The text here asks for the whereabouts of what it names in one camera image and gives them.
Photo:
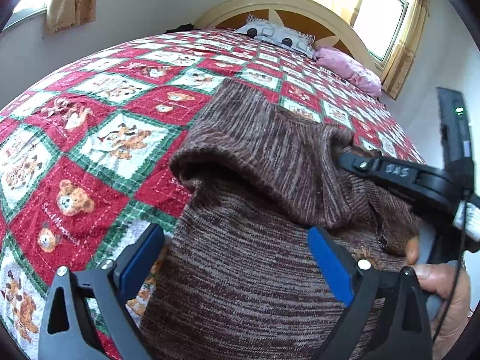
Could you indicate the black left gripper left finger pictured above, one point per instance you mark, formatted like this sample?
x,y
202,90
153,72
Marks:
x,y
67,327

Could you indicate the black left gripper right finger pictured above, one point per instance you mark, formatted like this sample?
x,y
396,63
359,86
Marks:
x,y
403,329

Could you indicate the brown knitted sweater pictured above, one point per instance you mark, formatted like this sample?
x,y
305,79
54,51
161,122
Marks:
x,y
239,281

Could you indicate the person's right hand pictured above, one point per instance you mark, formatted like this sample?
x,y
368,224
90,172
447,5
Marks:
x,y
439,279

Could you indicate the beige curtain right window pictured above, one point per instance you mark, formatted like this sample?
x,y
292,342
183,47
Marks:
x,y
400,62

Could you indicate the beige curtain window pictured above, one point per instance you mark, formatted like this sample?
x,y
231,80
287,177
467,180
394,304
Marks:
x,y
65,14
400,62

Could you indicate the pink pillow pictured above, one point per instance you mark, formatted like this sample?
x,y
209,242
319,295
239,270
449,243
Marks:
x,y
350,70

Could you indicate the red patchwork teddy bear quilt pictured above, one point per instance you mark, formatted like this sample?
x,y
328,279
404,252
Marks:
x,y
84,151

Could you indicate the cream wooden headboard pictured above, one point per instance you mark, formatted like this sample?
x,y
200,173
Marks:
x,y
306,16

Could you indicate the grey white patterned pillow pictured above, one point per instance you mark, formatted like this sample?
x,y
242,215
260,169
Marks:
x,y
278,35

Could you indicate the beige curtain left window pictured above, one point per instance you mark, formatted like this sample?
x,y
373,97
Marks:
x,y
65,14

